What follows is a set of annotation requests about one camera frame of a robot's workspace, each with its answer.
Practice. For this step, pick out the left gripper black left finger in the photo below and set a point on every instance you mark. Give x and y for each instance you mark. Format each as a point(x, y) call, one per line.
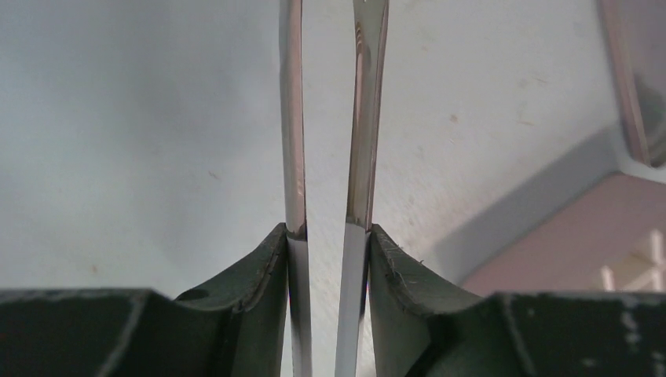
point(230, 325)

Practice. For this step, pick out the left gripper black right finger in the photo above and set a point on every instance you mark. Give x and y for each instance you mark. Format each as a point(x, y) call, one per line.
point(423, 325)

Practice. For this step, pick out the silver metal tongs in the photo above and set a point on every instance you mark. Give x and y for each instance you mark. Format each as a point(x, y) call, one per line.
point(370, 26)

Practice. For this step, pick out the silver metal box lid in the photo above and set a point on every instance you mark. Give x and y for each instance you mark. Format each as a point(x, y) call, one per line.
point(635, 37)

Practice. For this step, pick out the white divided chocolate box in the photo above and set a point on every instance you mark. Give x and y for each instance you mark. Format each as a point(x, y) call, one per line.
point(612, 239)

